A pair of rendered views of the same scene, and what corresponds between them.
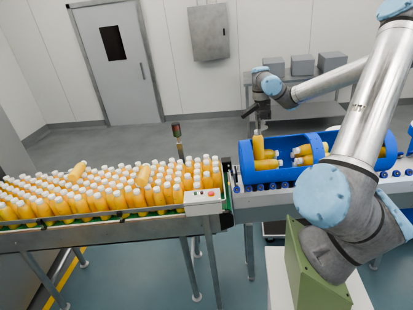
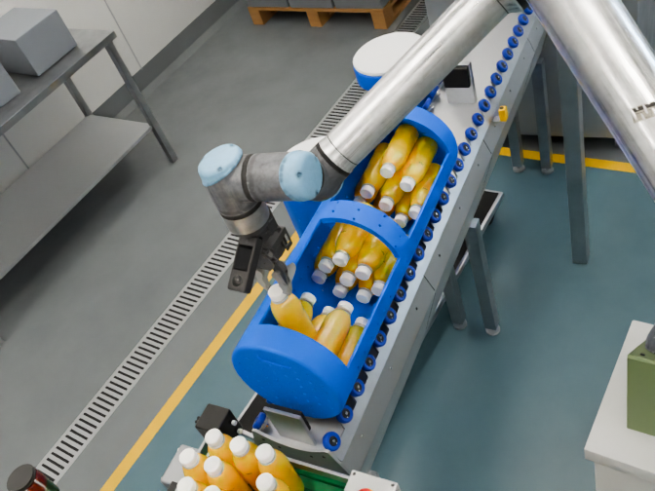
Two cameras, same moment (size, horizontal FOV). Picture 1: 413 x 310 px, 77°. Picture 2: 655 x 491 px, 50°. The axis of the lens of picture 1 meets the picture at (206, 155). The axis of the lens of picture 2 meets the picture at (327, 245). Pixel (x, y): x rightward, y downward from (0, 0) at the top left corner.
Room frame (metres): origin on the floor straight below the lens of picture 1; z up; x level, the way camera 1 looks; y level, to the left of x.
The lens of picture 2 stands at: (0.58, 0.48, 2.38)
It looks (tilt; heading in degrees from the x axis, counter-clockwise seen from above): 42 degrees down; 307
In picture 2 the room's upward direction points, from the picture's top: 23 degrees counter-clockwise
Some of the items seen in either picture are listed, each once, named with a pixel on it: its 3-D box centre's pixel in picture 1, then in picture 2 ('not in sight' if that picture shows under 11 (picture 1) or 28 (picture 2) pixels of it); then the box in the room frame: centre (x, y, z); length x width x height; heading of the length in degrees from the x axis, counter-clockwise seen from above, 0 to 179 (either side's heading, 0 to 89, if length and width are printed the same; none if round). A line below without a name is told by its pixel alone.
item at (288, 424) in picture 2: (235, 176); (291, 423); (1.37, -0.17, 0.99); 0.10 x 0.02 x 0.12; 177
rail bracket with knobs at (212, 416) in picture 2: (226, 165); (220, 429); (1.57, -0.13, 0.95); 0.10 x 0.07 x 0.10; 177
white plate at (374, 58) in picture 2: not in sight; (389, 54); (1.60, -1.67, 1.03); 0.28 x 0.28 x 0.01
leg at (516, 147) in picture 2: not in sight; (512, 118); (1.32, -2.20, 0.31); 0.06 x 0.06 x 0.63; 87
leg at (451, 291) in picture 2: not in sight; (447, 275); (1.38, -1.22, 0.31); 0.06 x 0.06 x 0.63; 87
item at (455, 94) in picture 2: not in sight; (458, 84); (1.29, -1.50, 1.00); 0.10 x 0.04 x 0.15; 177
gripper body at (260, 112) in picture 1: (262, 108); (261, 239); (1.35, -0.35, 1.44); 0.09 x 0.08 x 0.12; 87
